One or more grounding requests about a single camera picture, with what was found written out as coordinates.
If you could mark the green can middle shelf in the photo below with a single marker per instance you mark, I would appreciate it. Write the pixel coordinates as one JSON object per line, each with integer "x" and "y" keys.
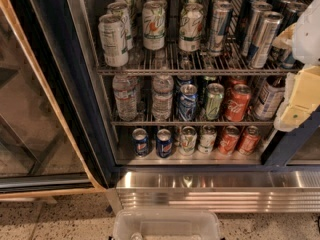
{"x": 213, "y": 100}

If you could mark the left Coke can bottom shelf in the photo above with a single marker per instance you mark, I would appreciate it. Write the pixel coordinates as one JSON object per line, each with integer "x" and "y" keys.
{"x": 229, "y": 138}

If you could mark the open glass fridge door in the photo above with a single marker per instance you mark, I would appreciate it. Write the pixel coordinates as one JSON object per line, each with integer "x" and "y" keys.
{"x": 53, "y": 140}

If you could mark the top wire shelf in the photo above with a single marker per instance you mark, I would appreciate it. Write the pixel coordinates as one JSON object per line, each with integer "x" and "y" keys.
{"x": 229, "y": 63}

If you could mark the blue Pepsi can middle shelf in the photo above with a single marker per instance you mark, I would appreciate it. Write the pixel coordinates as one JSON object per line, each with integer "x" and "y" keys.
{"x": 187, "y": 102}

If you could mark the front silver Red Bull can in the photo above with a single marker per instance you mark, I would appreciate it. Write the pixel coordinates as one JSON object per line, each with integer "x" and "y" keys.
{"x": 264, "y": 34}

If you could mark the water bottle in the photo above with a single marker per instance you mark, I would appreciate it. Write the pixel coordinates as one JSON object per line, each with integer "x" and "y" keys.
{"x": 124, "y": 88}
{"x": 162, "y": 96}

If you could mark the left Pepsi can bottom shelf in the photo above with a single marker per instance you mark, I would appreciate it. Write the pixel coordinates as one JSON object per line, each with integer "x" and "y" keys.
{"x": 140, "y": 142}

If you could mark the left water bottle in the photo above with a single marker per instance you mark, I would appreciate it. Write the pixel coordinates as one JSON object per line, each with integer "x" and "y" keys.
{"x": 124, "y": 88}

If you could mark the white can bottom shelf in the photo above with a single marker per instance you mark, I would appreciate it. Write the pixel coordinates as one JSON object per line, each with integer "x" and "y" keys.
{"x": 207, "y": 139}

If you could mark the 7up can bottom shelf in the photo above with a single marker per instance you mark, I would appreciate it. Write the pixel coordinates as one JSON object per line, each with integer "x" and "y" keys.
{"x": 188, "y": 139}

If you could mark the coke can shelf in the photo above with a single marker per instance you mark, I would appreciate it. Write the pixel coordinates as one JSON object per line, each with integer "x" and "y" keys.
{"x": 249, "y": 140}
{"x": 229, "y": 138}

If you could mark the right Coke can bottom shelf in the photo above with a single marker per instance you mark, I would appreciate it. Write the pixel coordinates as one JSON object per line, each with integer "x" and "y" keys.
{"x": 249, "y": 140}

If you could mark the wire shelf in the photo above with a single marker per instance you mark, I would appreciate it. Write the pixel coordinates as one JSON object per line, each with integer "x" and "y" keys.
{"x": 229, "y": 63}
{"x": 144, "y": 111}

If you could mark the red Coca-Cola can middle shelf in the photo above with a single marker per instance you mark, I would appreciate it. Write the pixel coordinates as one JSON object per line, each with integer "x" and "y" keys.
{"x": 237, "y": 103}

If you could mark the clear plastic bin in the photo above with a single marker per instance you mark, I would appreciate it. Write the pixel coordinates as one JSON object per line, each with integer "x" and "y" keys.
{"x": 165, "y": 224}

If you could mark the white labelled bottle middle shelf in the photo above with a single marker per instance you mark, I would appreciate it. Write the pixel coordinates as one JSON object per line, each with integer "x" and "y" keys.
{"x": 269, "y": 98}

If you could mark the right water bottle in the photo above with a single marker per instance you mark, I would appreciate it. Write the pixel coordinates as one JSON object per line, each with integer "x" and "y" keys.
{"x": 162, "y": 96}

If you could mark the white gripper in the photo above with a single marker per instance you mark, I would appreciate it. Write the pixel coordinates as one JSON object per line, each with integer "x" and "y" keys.
{"x": 308, "y": 39}

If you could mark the blue Red Bull can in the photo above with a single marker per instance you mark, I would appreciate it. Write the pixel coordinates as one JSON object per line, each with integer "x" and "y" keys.
{"x": 286, "y": 59}

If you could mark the middle wire shelf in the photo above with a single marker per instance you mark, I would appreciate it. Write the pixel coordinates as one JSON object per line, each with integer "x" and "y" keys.
{"x": 144, "y": 111}

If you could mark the silver slim energy can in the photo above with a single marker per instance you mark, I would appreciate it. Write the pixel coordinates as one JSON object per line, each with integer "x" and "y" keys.
{"x": 222, "y": 14}

